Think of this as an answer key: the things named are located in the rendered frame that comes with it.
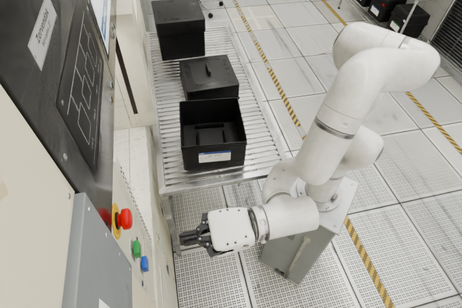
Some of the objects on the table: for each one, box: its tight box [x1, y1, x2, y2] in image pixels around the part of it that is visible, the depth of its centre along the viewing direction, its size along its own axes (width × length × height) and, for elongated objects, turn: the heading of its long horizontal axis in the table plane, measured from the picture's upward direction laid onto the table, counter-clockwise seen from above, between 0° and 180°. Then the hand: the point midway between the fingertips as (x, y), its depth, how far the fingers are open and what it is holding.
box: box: [151, 0, 206, 61], centre depth 190 cm, size 29×29×25 cm
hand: (188, 238), depth 71 cm, fingers closed
